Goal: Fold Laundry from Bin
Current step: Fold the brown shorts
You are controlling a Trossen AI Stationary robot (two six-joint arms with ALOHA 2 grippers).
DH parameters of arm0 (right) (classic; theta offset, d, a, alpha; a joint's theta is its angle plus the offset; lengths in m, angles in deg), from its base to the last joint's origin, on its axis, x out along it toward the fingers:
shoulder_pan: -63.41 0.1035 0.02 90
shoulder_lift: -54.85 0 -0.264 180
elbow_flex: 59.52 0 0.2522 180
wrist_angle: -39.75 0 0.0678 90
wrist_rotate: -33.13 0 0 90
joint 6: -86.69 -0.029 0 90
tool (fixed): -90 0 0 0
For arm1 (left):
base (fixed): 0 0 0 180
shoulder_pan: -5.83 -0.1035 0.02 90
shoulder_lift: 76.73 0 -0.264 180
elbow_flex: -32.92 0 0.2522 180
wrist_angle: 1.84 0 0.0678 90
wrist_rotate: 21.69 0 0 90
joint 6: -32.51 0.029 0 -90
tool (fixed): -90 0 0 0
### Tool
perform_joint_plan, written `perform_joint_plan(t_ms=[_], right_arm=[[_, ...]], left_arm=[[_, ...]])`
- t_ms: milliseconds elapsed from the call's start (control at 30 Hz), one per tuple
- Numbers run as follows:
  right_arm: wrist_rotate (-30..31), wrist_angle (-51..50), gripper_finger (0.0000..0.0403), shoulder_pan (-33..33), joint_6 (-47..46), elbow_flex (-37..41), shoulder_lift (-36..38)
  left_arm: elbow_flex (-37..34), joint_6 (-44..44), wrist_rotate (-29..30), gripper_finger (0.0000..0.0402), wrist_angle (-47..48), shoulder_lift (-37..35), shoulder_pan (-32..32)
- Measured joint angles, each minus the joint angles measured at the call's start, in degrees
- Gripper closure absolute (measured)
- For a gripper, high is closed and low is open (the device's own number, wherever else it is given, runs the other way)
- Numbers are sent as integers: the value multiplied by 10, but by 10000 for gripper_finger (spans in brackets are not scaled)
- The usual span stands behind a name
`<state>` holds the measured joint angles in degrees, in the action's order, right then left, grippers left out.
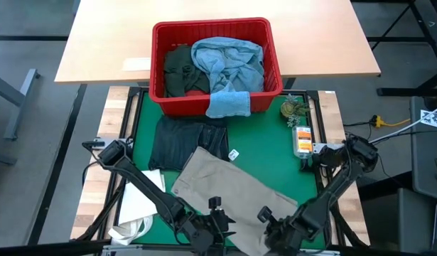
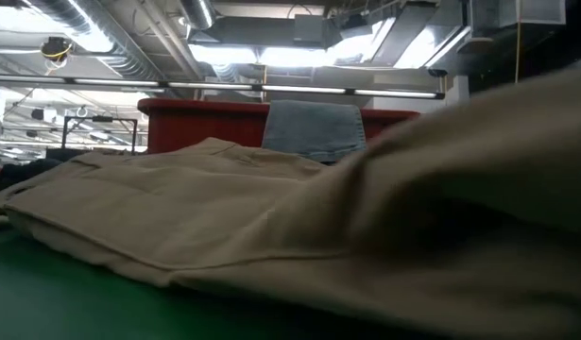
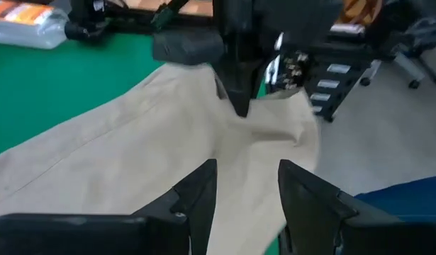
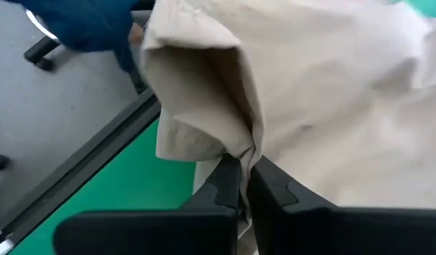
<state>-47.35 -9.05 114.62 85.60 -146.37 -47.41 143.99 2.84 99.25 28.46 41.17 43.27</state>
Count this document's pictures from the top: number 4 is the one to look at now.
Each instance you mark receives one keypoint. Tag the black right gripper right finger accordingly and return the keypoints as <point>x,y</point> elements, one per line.
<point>345,233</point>

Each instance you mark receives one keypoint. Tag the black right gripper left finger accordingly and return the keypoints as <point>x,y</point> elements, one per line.
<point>150,233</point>

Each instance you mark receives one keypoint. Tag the beige garment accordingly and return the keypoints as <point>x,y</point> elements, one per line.
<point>327,106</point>

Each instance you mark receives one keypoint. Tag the black office chair base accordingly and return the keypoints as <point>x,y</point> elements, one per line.
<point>40,53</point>

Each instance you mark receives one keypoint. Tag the person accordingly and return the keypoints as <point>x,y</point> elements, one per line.
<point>86,25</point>

